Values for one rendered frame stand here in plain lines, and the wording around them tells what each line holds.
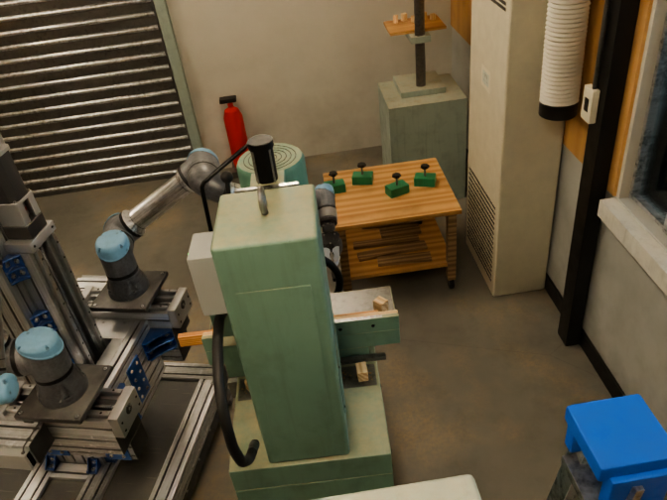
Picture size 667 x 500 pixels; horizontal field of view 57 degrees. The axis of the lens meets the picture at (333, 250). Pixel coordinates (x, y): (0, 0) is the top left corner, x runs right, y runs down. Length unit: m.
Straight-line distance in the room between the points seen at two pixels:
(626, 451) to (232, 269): 0.84
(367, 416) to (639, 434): 0.75
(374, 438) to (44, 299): 1.13
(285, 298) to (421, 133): 2.70
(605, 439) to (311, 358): 0.64
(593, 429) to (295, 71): 3.70
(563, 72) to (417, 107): 1.39
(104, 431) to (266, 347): 0.84
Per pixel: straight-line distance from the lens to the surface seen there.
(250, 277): 1.29
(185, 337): 1.96
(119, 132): 4.87
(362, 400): 1.85
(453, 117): 3.91
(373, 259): 3.37
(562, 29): 2.59
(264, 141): 1.40
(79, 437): 2.20
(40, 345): 1.98
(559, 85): 2.64
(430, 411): 2.84
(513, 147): 2.92
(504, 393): 2.93
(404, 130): 3.87
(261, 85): 4.65
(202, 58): 4.61
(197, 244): 1.35
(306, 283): 1.30
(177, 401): 2.81
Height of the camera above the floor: 2.21
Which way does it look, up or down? 36 degrees down
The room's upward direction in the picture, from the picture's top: 8 degrees counter-clockwise
